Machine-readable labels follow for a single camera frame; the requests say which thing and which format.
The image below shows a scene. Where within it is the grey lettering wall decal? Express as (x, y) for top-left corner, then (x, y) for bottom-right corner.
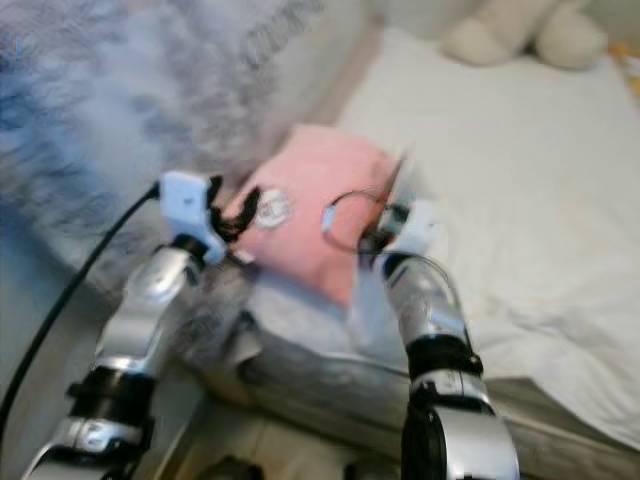
(245, 0), (326, 71)

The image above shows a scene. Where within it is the pink pillow with fist print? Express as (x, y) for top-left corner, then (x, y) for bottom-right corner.
(228, 125), (407, 309)

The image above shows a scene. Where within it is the beige bed frame rail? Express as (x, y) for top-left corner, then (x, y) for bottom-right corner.
(280, 25), (376, 171)

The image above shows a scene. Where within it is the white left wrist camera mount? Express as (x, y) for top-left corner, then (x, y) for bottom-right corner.
(159, 170), (227, 267)

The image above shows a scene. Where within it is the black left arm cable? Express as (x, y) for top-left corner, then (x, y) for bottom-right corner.
(0, 183), (167, 441)

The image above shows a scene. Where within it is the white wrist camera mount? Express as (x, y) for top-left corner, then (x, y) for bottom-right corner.
(159, 170), (227, 267)
(398, 198), (447, 259)

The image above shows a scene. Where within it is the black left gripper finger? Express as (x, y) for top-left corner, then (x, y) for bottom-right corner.
(232, 186), (262, 233)

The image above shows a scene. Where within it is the cream plush toy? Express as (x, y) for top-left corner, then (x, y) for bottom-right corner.
(440, 0), (611, 72)

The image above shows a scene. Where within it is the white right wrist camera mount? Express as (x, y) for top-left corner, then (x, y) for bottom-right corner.
(398, 198), (447, 259)

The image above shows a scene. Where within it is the white quilted mattress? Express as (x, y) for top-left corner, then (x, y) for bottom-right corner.
(180, 25), (640, 456)

